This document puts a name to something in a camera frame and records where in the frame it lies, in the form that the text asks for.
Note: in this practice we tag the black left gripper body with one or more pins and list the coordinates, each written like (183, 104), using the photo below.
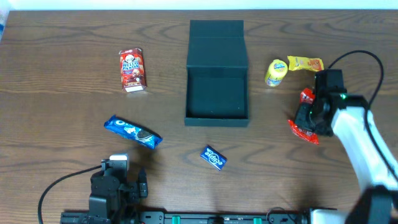
(133, 189)

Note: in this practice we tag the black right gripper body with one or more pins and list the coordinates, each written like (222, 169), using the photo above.
(302, 116)

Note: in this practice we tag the red snack bag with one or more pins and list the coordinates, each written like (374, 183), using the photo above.
(306, 96)

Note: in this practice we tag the blue Oreo cookie pack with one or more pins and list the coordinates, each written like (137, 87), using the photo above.
(133, 131)

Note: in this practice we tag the dark green box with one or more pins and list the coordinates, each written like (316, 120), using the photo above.
(217, 74)

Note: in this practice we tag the red Hello Panda box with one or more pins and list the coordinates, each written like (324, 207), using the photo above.
(133, 76)

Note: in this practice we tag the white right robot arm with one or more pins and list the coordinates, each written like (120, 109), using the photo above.
(347, 117)

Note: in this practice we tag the yellow orange snack packet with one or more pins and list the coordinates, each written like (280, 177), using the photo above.
(304, 63)

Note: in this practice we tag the blue Eclipse mint tin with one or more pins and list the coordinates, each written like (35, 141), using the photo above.
(213, 157)

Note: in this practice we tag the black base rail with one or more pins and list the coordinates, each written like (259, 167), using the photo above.
(134, 216)

